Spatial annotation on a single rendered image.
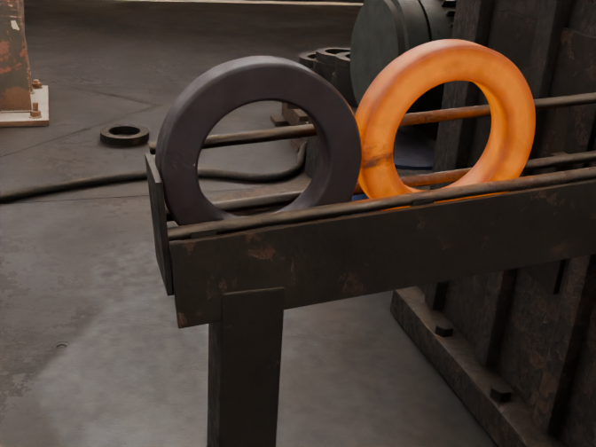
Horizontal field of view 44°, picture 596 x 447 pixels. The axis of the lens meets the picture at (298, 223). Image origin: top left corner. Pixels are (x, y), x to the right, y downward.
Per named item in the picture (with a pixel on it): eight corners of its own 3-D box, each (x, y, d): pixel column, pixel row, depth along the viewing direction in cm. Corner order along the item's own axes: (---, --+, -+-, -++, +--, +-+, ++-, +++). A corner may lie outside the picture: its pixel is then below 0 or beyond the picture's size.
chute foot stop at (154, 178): (156, 258, 71) (145, 153, 66) (162, 257, 71) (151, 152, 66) (167, 296, 64) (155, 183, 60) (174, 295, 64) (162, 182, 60)
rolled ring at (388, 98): (446, 262, 75) (431, 249, 78) (570, 124, 73) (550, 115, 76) (322, 163, 66) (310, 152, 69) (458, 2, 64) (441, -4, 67)
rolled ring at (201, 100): (360, 49, 62) (346, 42, 65) (143, 80, 58) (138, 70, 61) (365, 240, 71) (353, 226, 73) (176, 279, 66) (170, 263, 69)
